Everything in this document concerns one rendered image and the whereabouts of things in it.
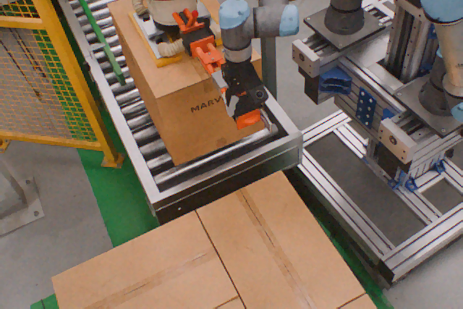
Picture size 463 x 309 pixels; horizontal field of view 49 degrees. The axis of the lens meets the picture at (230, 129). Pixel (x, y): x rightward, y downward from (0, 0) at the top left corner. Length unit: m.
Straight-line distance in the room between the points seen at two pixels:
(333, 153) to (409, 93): 0.92
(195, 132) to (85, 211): 1.12
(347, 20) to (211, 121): 0.62
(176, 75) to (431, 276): 1.53
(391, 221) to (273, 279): 0.75
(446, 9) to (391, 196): 1.41
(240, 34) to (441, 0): 0.46
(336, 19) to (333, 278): 0.94
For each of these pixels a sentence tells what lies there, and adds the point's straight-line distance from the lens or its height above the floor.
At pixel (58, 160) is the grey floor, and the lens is 3.14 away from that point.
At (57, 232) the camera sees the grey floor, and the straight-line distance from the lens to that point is 2.86.
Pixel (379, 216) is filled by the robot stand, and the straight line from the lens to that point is 2.46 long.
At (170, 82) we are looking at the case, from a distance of 1.77.
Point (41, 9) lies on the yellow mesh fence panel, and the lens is 2.26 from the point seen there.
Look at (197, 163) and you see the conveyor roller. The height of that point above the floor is 0.55.
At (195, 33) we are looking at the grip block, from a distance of 1.71.
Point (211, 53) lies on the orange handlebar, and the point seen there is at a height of 1.23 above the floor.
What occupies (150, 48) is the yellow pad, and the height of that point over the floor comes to 1.10.
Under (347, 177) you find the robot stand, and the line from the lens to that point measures 2.55.
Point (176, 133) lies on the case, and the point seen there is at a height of 0.88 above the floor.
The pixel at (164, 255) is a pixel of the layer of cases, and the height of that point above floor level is 0.54.
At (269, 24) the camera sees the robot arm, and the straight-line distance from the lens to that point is 1.24.
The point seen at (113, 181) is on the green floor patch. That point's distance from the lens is 2.92.
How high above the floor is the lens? 2.31
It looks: 51 degrees down
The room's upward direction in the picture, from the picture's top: 8 degrees counter-clockwise
